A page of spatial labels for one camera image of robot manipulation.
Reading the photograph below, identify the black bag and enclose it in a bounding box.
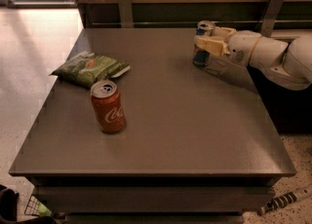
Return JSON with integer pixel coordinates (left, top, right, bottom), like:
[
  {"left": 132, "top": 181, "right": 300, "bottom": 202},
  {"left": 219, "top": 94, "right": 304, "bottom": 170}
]
[{"left": 0, "top": 185, "right": 57, "bottom": 224}]

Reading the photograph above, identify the metal bracket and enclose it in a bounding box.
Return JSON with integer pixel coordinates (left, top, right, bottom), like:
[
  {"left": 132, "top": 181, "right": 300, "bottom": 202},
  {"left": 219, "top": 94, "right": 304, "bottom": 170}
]
[
  {"left": 118, "top": 0, "right": 134, "bottom": 28},
  {"left": 260, "top": 0, "right": 285, "bottom": 37}
]

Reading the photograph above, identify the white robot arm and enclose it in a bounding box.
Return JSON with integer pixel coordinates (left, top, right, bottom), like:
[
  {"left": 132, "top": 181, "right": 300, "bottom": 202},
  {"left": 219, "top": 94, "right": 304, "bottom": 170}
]
[{"left": 194, "top": 25, "right": 312, "bottom": 91}]

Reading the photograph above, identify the right metal bracket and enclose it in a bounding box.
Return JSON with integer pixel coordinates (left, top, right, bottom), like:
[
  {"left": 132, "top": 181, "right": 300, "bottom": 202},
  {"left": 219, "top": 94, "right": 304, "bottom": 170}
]
[{"left": 260, "top": 0, "right": 285, "bottom": 37}]

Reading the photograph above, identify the striped black white stick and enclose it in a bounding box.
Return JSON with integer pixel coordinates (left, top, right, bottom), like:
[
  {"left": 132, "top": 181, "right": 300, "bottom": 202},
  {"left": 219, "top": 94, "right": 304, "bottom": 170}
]
[{"left": 257, "top": 185, "right": 312, "bottom": 216}]

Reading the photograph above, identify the horizontal metal rail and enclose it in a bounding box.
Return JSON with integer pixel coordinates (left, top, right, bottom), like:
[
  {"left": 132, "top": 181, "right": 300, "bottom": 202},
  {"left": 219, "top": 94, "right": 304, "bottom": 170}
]
[{"left": 91, "top": 20, "right": 312, "bottom": 29}]

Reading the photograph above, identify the left metal bracket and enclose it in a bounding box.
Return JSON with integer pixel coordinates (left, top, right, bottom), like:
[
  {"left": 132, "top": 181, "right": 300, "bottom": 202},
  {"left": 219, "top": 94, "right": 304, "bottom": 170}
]
[{"left": 118, "top": 0, "right": 134, "bottom": 28}]

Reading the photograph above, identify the blue silver redbull can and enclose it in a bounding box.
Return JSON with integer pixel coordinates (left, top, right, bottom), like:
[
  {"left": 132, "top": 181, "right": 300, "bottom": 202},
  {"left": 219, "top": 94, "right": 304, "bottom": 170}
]
[{"left": 192, "top": 20, "right": 215, "bottom": 67}]

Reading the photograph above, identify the grey cabinet with drawers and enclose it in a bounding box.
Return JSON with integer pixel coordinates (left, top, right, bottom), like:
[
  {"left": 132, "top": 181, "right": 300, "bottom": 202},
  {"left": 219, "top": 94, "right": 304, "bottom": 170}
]
[{"left": 10, "top": 28, "right": 295, "bottom": 223}]

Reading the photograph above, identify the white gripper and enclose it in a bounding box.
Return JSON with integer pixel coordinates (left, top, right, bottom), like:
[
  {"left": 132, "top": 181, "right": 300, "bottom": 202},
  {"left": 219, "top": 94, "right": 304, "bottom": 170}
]
[{"left": 194, "top": 26, "right": 261, "bottom": 66}]

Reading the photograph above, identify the red coca-cola can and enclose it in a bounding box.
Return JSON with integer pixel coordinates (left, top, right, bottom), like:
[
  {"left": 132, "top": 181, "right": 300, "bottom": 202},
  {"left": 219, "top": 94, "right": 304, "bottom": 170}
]
[{"left": 91, "top": 80, "right": 126, "bottom": 133}]

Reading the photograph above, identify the wire basket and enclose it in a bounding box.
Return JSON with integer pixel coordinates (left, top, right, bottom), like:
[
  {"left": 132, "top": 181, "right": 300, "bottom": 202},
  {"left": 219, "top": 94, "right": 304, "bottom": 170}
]
[{"left": 24, "top": 196, "right": 53, "bottom": 217}]

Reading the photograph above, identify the green chip bag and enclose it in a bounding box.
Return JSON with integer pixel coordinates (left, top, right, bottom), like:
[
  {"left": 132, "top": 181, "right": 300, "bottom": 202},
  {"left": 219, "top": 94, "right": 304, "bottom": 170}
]
[{"left": 52, "top": 52, "right": 131, "bottom": 89}]

